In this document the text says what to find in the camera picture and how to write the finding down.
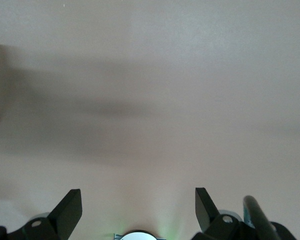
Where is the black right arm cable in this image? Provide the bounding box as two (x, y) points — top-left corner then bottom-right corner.
(242, 195), (278, 240)

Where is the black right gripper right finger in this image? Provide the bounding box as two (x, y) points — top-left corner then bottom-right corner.
(191, 187), (296, 240)

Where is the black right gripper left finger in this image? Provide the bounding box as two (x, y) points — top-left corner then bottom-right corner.
(0, 188), (82, 240)

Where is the brown table cover mat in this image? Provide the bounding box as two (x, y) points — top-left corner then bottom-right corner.
(0, 0), (300, 240)

